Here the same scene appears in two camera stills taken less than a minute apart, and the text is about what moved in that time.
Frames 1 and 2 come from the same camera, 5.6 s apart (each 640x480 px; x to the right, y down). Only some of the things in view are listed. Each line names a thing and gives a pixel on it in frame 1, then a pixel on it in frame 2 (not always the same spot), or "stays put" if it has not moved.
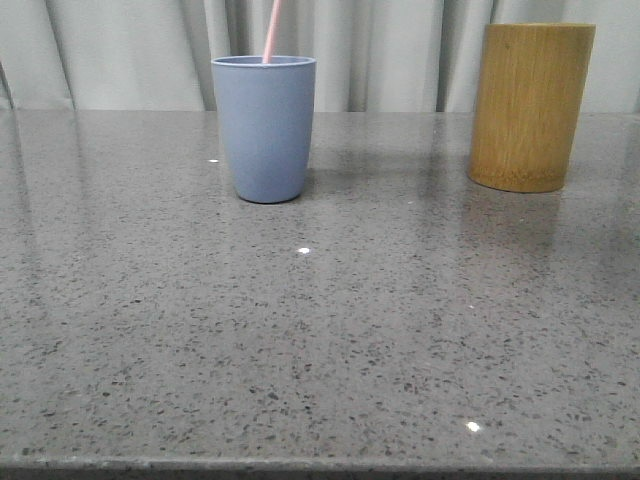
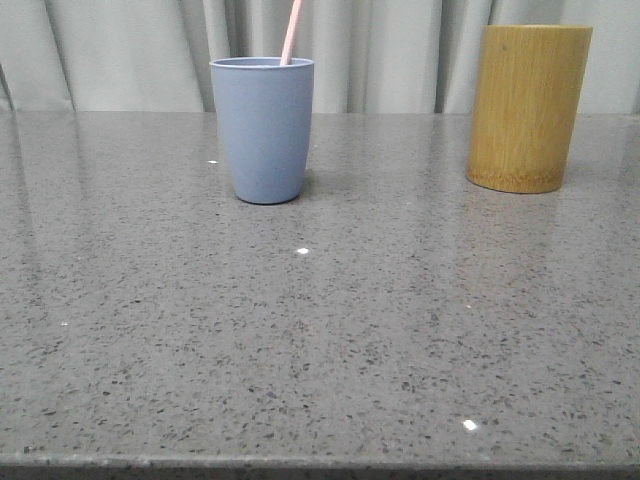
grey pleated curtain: [370, 55] stays put
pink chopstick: [271, 38] to [287, 50]
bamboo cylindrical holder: [529, 90] stays put
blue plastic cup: [268, 111] stays put
